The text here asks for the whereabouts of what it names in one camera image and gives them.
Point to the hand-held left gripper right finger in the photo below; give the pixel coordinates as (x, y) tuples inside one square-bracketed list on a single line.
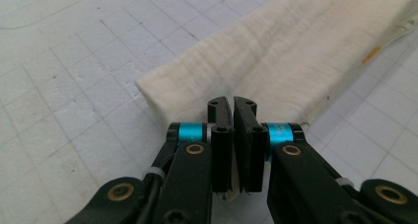
[(253, 158)]

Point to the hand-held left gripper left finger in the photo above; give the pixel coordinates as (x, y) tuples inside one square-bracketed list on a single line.
[(222, 158)]

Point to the white towel with egg print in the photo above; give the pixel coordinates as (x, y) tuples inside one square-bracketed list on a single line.
[(263, 53)]

